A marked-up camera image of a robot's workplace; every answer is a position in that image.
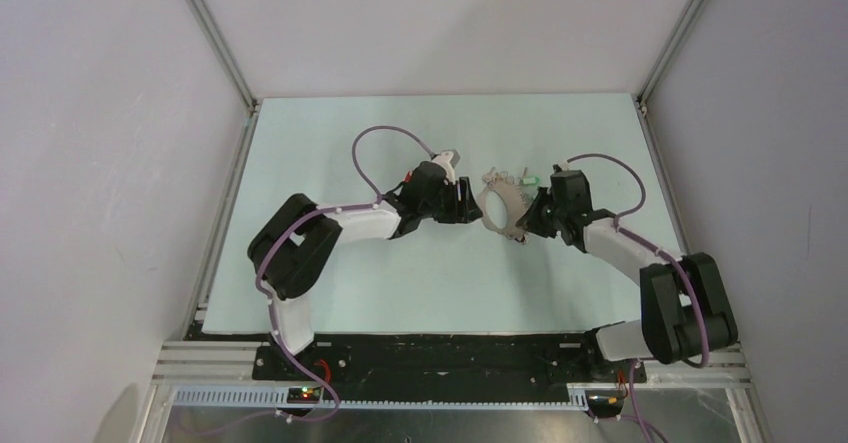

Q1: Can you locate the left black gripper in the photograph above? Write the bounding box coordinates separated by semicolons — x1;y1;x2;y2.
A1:
418;176;482;224

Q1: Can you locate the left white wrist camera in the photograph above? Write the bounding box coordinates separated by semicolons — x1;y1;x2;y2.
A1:
430;150;460;184

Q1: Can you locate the purple cable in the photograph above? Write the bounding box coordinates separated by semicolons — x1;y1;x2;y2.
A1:
566;153;711;443
254;125;442;423

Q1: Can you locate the right electronics board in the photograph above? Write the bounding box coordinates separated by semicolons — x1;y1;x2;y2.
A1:
586;394;626;421

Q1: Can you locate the aluminium frame post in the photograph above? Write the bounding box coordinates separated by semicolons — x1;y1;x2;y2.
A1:
185;0;258;115
635;0;709;115

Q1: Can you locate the right aluminium frame post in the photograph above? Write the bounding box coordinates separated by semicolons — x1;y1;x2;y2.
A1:
635;0;709;115

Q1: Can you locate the grey cable duct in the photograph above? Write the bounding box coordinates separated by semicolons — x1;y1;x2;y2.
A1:
171;385;588;411

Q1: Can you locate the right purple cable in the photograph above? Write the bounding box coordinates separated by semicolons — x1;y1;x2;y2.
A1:
566;153;711;443

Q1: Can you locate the left aluminium frame post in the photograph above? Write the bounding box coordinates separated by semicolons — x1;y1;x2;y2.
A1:
185;0;258;115

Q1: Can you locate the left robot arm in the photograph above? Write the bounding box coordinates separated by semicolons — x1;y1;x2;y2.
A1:
247;151;483;380

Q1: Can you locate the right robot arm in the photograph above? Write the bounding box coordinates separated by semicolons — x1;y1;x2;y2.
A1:
518;166;739;381

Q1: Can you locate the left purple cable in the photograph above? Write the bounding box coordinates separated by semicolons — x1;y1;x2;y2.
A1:
254;125;442;423

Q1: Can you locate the electronics board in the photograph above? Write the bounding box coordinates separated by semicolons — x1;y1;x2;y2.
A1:
586;394;626;421
286;386;323;404

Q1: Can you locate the left electronics board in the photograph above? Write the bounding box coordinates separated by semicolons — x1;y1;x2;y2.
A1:
286;386;323;404

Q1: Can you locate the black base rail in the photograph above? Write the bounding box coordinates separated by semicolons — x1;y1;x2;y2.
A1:
252;333;629;402

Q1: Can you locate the large metal keyring plate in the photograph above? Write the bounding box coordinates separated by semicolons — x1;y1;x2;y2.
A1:
477;167;536;245

